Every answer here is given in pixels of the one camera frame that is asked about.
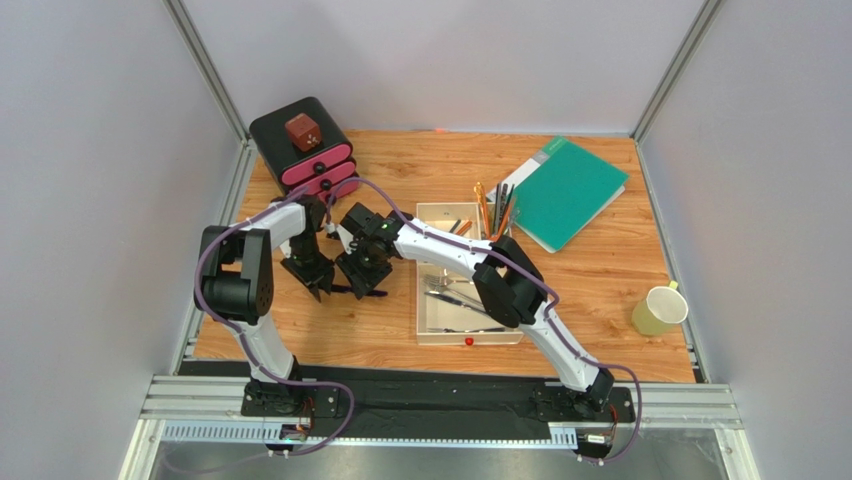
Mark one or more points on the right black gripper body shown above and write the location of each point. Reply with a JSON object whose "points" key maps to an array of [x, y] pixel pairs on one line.
{"points": [[363, 270]]}

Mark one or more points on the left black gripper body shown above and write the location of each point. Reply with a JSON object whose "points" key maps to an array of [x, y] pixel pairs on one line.
{"points": [[306, 262]]}

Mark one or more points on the silver table knife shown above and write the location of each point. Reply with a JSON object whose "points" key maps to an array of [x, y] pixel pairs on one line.
{"points": [[456, 302]]}

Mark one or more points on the orange chopstick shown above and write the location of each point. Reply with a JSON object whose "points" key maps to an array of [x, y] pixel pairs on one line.
{"points": [[464, 228]]}

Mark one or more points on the gold ornate spoon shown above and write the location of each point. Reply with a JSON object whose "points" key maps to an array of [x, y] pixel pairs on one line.
{"points": [[484, 210]]}

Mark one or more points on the black spoon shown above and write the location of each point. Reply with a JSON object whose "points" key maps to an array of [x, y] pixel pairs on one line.
{"points": [[499, 192]]}

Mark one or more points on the blue serrated knife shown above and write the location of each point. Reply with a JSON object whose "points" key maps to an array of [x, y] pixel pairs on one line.
{"points": [[358, 293]]}

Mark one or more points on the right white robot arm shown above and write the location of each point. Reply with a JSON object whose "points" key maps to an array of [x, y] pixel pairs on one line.
{"points": [[510, 288]]}

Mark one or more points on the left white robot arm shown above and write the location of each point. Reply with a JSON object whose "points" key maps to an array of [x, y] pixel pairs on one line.
{"points": [[234, 284]]}

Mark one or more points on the silver fork diagonal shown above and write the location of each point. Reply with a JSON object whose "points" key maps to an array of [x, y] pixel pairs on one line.
{"points": [[443, 284]]}

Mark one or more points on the white divided utensil tray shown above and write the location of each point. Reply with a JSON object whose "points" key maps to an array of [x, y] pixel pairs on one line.
{"points": [[435, 313]]}

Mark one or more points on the silver fork front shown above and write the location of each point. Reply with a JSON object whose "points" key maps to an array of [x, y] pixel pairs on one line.
{"points": [[465, 331]]}

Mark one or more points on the black pink drawer box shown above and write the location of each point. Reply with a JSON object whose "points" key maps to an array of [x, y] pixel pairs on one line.
{"points": [[320, 170]]}

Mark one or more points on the brown cube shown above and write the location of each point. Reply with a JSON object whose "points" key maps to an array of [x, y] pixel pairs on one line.
{"points": [[304, 132]]}

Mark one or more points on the green notebook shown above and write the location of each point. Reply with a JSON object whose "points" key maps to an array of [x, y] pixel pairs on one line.
{"points": [[560, 190]]}

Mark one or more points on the yellow-green mug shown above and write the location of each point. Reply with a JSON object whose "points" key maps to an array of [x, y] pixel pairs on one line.
{"points": [[663, 308]]}

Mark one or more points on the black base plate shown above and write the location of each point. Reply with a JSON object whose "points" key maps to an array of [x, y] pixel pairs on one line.
{"points": [[397, 404]]}

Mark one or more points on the aluminium frame rail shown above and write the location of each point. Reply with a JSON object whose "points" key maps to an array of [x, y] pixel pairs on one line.
{"points": [[190, 426]]}

